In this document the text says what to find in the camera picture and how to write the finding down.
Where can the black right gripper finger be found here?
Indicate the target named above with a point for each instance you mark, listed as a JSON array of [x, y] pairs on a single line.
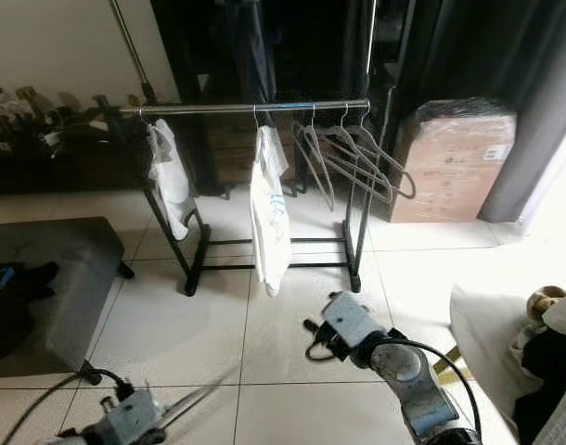
[[313, 326]]

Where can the black garment with blue print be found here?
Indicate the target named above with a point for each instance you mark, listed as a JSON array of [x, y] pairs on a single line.
[[14, 320]]

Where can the white printed t-shirt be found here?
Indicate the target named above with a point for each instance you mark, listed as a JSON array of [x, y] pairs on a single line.
[[269, 222]]

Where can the brown wooden drawer chest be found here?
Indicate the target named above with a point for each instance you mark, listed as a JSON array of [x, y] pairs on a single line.
[[232, 153]]

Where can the white garment with grey lining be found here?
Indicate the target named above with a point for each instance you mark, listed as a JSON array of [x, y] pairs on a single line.
[[170, 185]]

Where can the black cloth on sofa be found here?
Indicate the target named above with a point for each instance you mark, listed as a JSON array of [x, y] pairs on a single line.
[[547, 371]]

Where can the plastic-wrapped cardboard box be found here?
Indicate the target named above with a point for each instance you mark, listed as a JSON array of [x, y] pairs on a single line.
[[450, 167]]

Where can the grey fabric ottoman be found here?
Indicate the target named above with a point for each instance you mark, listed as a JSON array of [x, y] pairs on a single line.
[[79, 269]]

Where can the blue denim shirt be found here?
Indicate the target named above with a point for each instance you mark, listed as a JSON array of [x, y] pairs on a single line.
[[250, 56]]

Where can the dark wooden sideboard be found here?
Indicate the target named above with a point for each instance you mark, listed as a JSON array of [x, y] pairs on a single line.
[[70, 167]]

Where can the dark grey curtain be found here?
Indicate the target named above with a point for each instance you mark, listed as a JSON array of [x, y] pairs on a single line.
[[529, 111]]

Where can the white charger adapter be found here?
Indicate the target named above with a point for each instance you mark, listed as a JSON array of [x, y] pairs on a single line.
[[52, 139]]

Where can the silver metal pole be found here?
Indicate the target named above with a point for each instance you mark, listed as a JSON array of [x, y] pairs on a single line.
[[129, 42]]

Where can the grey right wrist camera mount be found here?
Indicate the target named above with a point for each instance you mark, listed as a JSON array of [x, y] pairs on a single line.
[[350, 317]]

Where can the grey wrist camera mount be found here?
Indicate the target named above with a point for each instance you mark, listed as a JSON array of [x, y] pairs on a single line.
[[135, 422], [350, 317]]

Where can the gold metal table frame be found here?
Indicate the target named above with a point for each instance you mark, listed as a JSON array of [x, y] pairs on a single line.
[[450, 362]]

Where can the black clothes rack frame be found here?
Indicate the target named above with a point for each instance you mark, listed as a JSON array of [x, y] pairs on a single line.
[[198, 264]]

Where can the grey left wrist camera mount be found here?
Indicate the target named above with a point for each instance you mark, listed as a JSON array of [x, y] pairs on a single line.
[[135, 422]]

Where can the chrome clothes rail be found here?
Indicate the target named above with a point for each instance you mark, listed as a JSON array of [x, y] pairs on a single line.
[[209, 108]]

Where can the black wardrobe frame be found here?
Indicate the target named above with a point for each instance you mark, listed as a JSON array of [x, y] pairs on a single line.
[[190, 56]]

